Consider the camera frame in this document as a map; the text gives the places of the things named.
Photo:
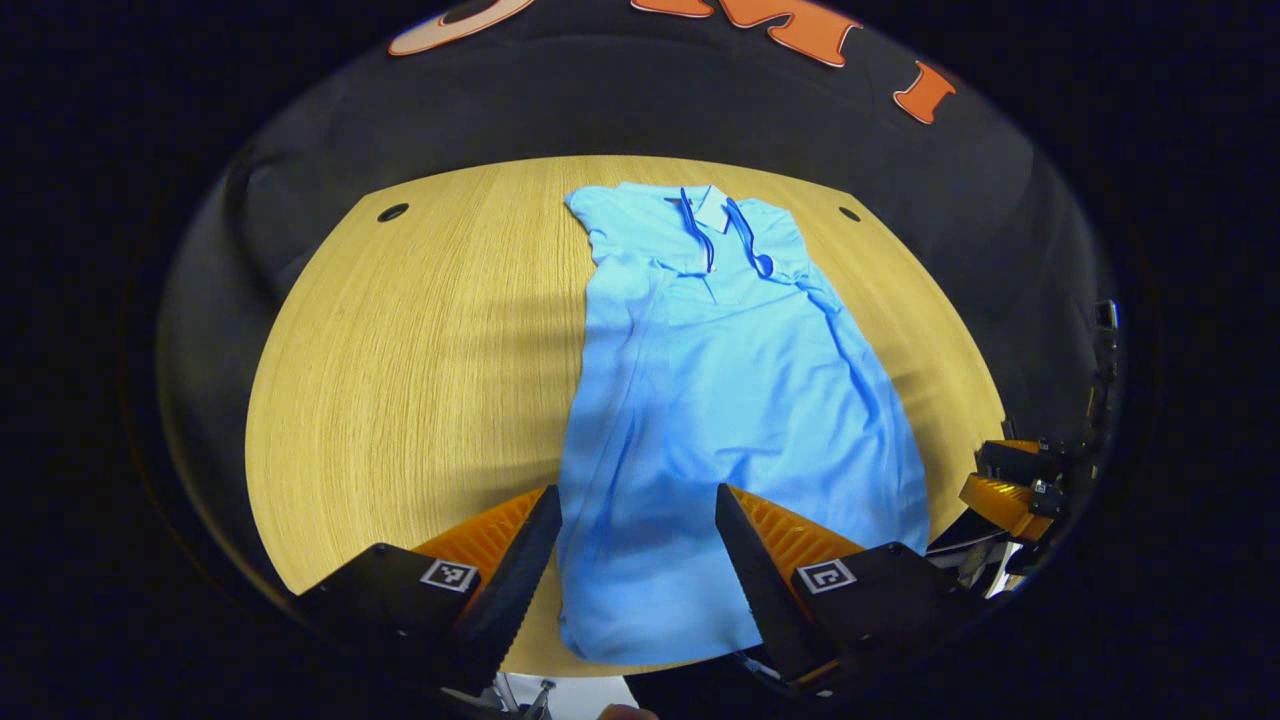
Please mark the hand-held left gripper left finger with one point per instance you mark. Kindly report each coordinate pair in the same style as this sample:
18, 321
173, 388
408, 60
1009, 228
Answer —
520, 590

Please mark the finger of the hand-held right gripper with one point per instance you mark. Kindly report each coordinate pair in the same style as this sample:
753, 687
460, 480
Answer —
1015, 462
1000, 503

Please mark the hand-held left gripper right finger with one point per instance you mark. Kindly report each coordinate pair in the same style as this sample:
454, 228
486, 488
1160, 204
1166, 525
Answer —
760, 590

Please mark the light blue T-shirt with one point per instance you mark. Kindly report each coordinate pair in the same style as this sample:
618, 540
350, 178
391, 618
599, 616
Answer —
740, 400

